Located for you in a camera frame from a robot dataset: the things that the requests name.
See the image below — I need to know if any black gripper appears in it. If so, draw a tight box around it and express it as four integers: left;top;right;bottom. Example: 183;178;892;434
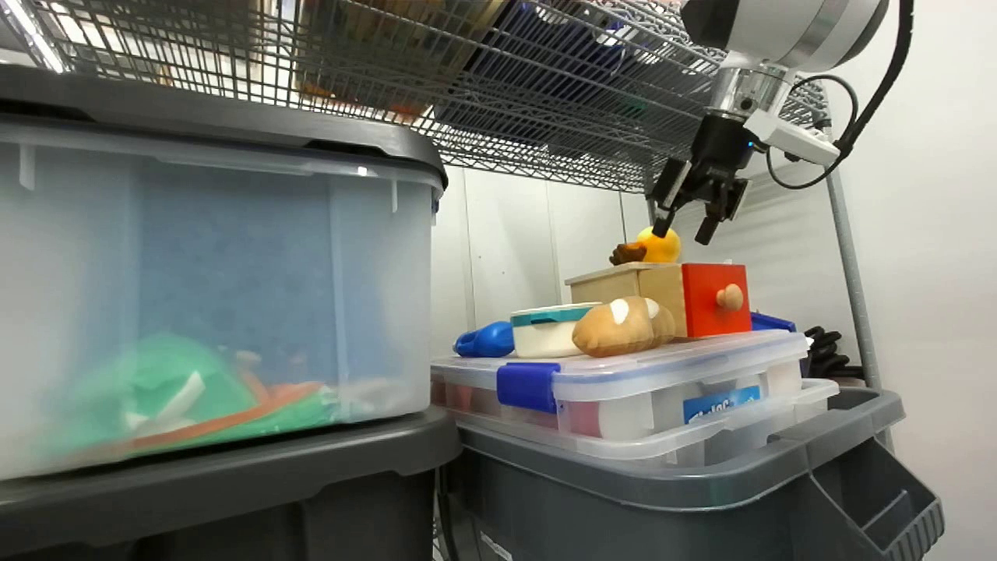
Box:
645;113;761;248

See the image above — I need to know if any yellow plushie with brown end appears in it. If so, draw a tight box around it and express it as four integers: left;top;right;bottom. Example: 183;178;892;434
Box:
607;227;685;268

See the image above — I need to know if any bread loaf plushie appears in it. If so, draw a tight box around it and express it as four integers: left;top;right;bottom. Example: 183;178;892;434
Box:
569;292;678;362

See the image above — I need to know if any white bowl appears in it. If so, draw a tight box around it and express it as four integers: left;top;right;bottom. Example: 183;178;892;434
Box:
509;301;602;359

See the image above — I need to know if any wooden box with red front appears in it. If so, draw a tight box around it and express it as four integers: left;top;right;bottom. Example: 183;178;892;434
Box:
564;258;758;342

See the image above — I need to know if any dark blue bin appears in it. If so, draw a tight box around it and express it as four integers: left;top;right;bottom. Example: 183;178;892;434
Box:
446;0;719;137

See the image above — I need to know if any clear container with blue latches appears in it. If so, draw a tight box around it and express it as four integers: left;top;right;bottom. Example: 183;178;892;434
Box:
431;309;817;443

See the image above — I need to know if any flat clear plastic container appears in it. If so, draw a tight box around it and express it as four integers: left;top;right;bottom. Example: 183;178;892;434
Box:
455;373;842;466

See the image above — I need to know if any grey storage tote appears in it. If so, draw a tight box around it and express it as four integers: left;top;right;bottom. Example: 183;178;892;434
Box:
442;386;947;561

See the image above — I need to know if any brown box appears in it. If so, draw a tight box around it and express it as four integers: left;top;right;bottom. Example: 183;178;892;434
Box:
291;0;511;107

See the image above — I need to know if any large clear tote grey lid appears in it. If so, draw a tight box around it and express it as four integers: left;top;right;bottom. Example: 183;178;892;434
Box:
0;65;452;482

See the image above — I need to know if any green cloth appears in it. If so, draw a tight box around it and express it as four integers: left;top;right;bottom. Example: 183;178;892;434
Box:
42;332;338;455

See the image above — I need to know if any dark grey tote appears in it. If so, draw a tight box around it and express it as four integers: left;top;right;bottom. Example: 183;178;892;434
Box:
0;406;461;561

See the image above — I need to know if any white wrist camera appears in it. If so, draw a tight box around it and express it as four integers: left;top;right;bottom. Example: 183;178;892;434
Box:
741;104;845;169

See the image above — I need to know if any metal shelf post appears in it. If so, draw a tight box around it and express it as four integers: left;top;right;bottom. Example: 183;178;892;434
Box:
822;166;885;392

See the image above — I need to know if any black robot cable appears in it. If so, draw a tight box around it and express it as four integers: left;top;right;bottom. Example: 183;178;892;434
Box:
762;0;919;196

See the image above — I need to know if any metal wire shelf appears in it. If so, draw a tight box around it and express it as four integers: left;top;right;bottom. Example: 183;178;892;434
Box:
0;0;835;196

